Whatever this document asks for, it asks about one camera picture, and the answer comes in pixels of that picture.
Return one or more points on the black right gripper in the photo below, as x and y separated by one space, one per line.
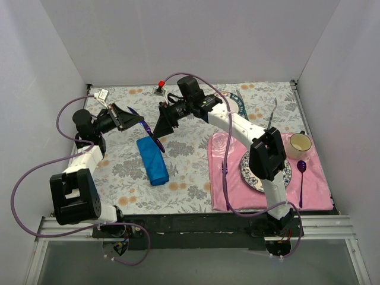
165 116

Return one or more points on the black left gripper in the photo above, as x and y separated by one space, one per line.
117 117

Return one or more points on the purple knife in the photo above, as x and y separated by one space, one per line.
149 132

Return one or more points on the blue satin napkin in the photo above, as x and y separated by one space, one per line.
153 161

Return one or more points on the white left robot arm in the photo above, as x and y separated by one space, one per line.
74 194

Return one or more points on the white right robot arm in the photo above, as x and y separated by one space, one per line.
265 146

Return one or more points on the floral tablecloth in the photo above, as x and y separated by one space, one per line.
121 177

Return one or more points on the purple metallic fork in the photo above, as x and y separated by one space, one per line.
224 184

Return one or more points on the white plate teal rim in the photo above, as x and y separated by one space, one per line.
230 97

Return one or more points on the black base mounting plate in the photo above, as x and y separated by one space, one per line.
213 231

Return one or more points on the blue floral dinner plate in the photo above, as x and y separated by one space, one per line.
251 180

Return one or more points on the cream ceramic mug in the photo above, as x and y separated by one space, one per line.
298 146

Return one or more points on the purple metallic spoon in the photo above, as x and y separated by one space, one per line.
302 167

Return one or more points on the pink floral placemat cloth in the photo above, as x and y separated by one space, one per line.
316 195

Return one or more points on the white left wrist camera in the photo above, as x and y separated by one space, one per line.
101 96

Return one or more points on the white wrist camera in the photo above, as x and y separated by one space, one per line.
159 89
101 96

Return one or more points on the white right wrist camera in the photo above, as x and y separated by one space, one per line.
159 89

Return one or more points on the teal handled knife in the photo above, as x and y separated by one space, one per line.
241 105

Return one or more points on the aluminium frame rail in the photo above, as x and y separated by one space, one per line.
331 227

